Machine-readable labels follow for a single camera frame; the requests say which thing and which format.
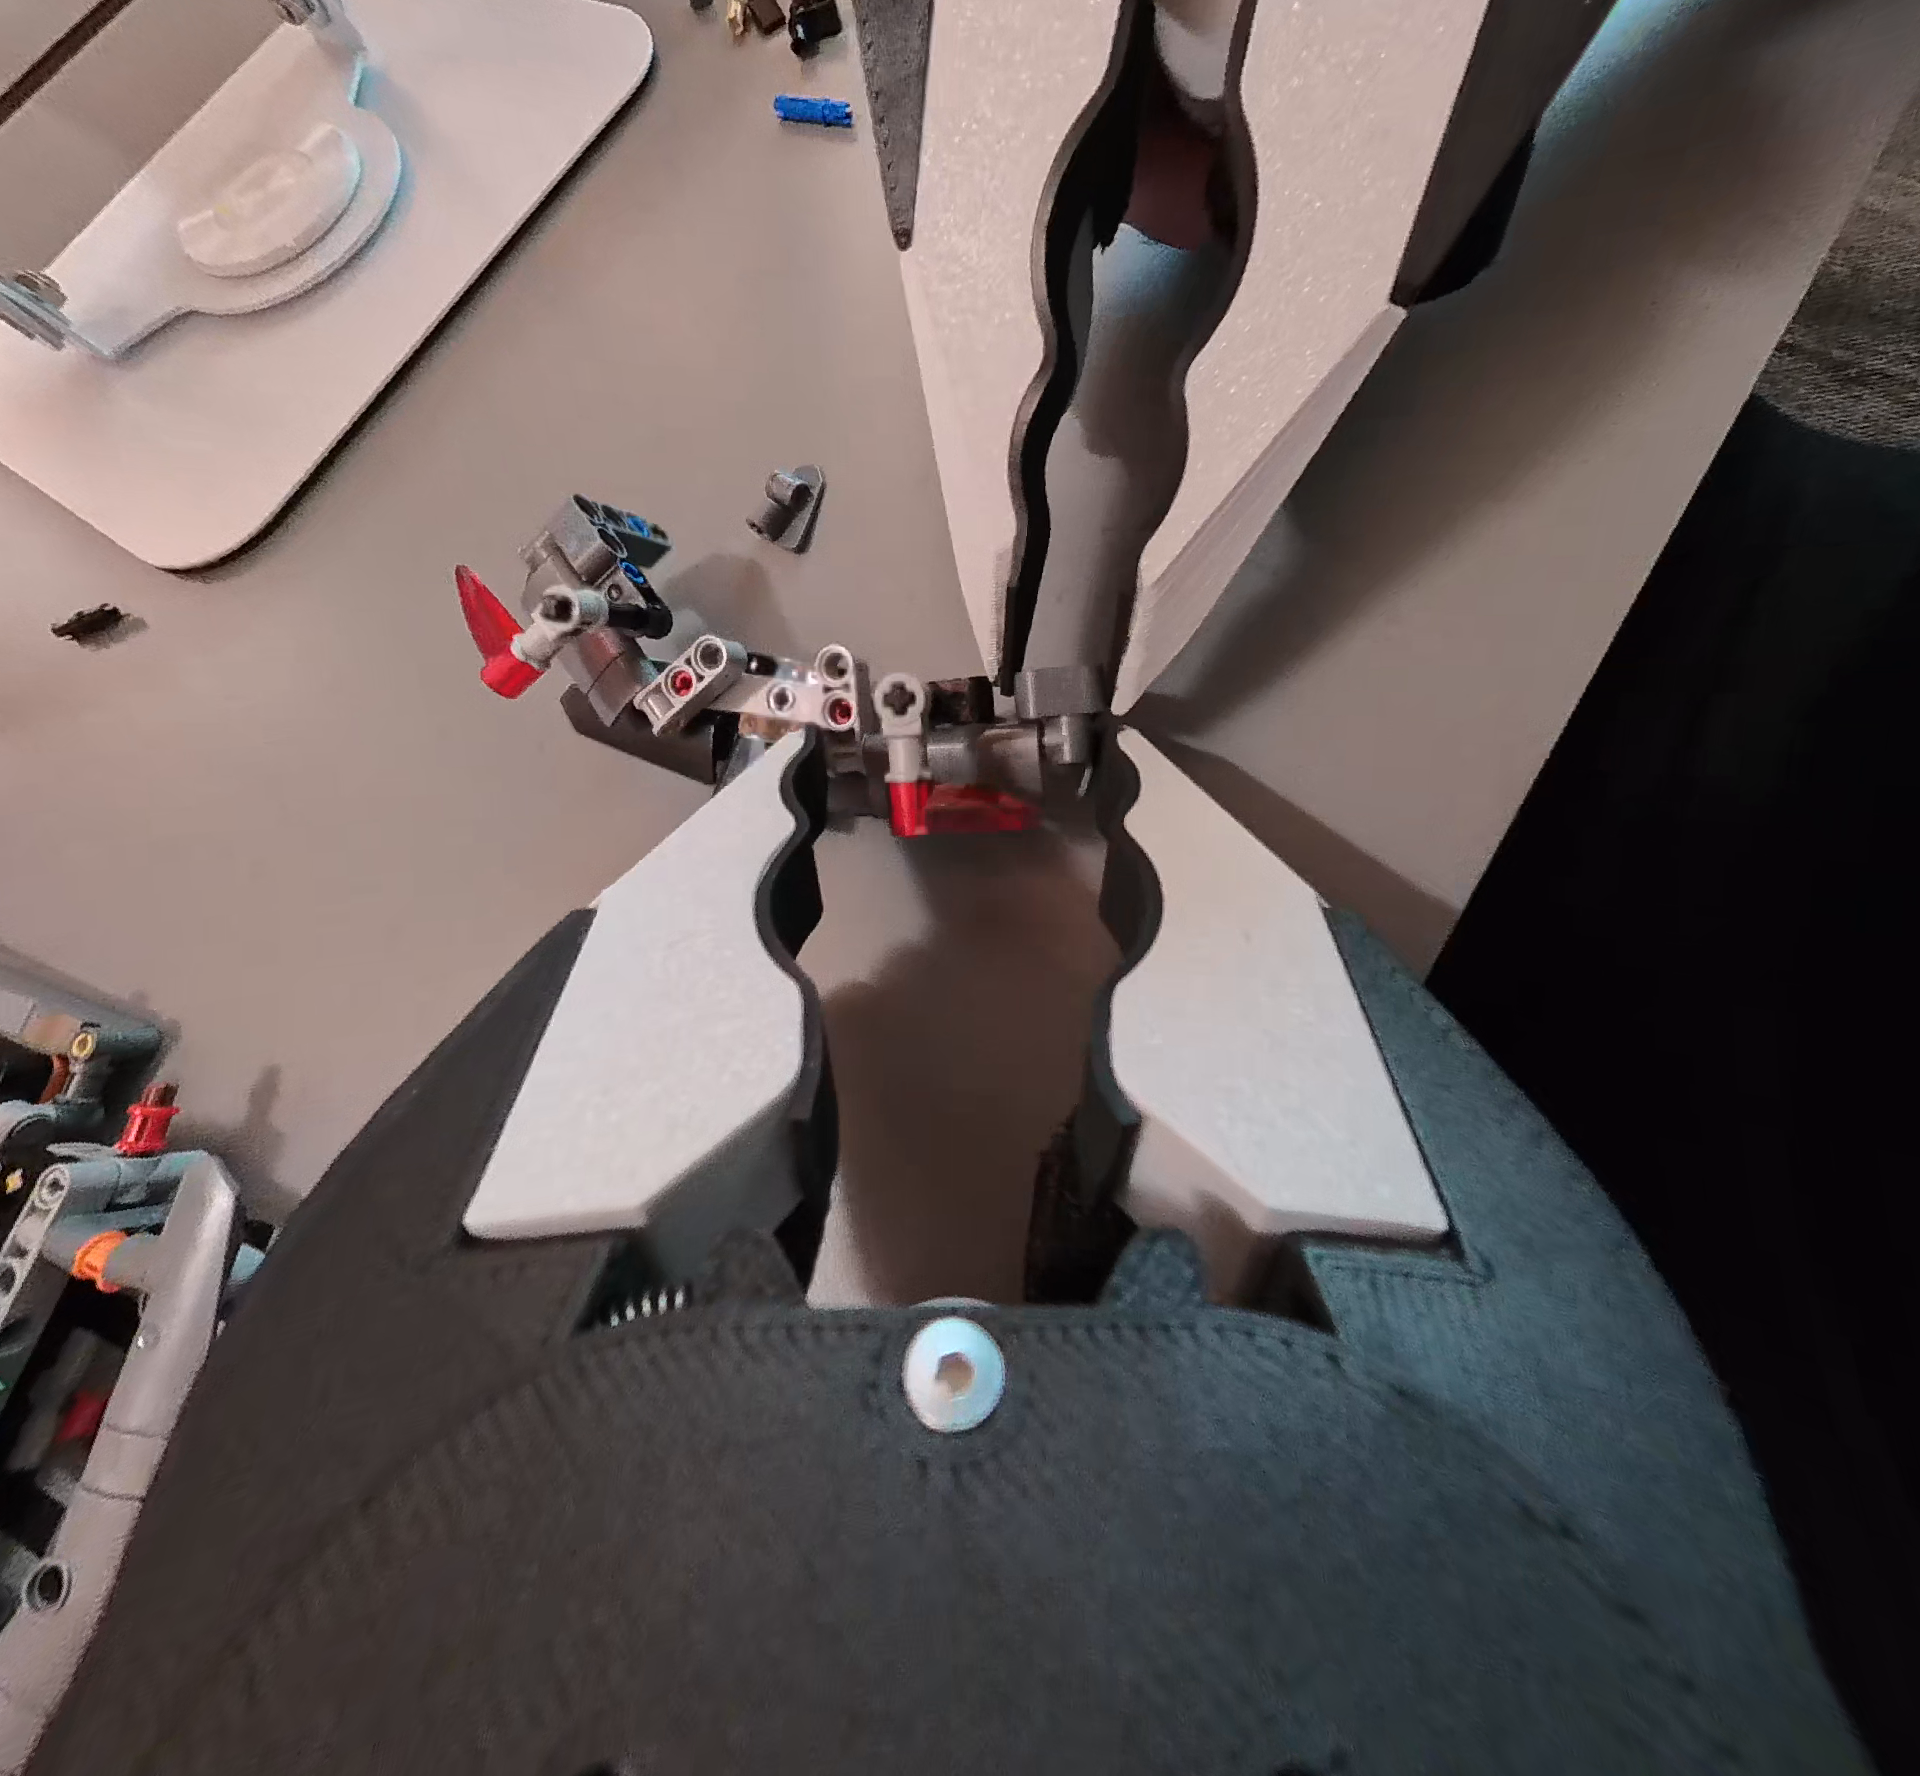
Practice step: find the black lego piece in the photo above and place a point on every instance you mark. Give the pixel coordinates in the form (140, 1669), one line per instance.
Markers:
(91, 621)

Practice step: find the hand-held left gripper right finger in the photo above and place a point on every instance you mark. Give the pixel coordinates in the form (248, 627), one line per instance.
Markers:
(1260, 1056)

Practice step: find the white book stand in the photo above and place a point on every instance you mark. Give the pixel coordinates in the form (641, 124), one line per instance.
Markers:
(375, 232)

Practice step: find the lego car model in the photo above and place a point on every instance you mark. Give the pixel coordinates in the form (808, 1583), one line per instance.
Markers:
(106, 1280)

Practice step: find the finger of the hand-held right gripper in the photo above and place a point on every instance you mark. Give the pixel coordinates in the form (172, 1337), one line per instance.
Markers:
(1336, 156)
(990, 156)

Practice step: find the blue lego pin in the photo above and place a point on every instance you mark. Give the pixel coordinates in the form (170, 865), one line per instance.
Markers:
(816, 108)

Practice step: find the person's right hand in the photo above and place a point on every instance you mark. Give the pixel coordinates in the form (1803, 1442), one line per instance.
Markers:
(1186, 178)

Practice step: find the light grey lego connector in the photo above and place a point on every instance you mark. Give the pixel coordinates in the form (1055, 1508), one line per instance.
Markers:
(791, 503)

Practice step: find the grey and red lego assembly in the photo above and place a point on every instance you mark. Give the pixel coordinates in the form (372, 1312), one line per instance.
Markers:
(841, 719)

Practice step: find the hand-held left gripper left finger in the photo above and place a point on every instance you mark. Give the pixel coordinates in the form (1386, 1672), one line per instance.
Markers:
(660, 1025)

